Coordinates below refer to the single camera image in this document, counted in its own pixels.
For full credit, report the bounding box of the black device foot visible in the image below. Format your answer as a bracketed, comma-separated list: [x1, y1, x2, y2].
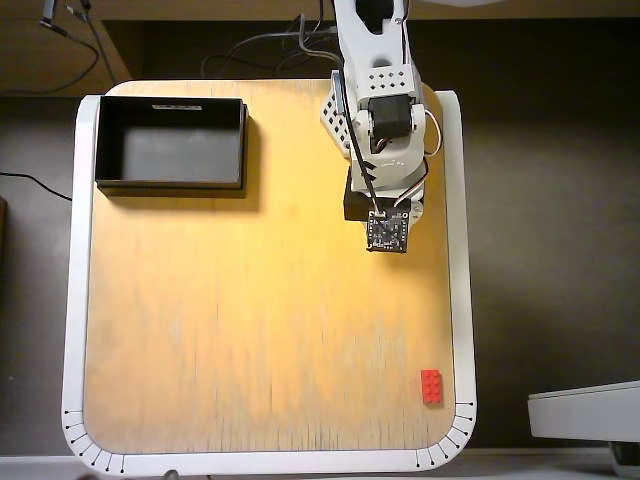
[610, 442, 640, 477]

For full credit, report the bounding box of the looping black cable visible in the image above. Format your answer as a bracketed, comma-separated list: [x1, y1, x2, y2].
[0, 17, 101, 96]

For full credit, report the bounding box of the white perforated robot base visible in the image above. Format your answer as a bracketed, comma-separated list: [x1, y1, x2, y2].
[319, 69, 354, 161]

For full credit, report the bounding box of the gray cable plug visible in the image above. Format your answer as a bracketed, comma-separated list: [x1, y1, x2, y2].
[39, 0, 69, 36]

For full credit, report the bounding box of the black wrist camera circuit board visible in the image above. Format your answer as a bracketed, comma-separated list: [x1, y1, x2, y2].
[366, 208, 410, 256]

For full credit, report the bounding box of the white table rim frame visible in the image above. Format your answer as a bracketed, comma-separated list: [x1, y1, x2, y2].
[60, 91, 479, 476]

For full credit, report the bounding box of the thin black floor cable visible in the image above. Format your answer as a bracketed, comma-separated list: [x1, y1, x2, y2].
[0, 171, 74, 203]

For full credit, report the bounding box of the black camera cable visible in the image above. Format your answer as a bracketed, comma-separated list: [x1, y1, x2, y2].
[298, 13, 384, 217]

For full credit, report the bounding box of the white servo wire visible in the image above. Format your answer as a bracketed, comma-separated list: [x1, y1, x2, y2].
[393, 107, 445, 209]

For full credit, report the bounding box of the black power cable bundle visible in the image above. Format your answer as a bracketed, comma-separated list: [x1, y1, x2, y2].
[201, 19, 341, 81]

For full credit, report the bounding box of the red lego block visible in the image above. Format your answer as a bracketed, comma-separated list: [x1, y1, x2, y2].
[419, 368, 445, 407]

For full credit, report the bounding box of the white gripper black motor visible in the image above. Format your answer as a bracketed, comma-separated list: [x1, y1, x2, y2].
[343, 169, 425, 224]

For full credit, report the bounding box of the straight black cable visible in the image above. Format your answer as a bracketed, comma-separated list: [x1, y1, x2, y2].
[79, 0, 119, 86]

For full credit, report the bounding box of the black rectangular bin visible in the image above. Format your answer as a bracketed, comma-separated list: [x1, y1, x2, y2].
[93, 95, 250, 199]

